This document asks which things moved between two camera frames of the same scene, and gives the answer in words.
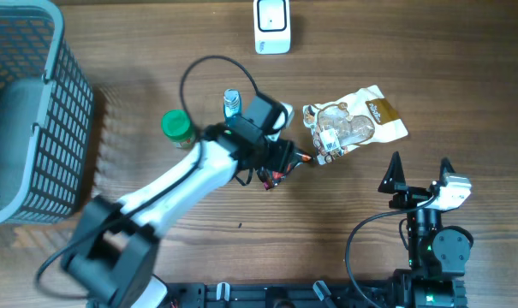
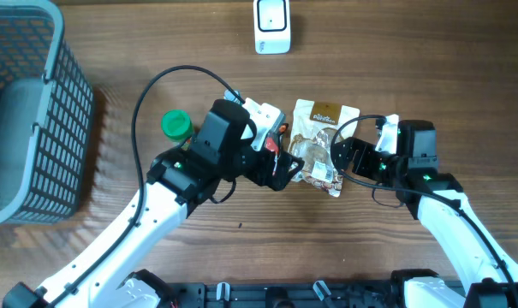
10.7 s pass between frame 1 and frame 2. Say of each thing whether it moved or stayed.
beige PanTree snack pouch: moved
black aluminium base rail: stayed
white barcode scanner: stayed
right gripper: moved
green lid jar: stayed
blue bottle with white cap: stayed
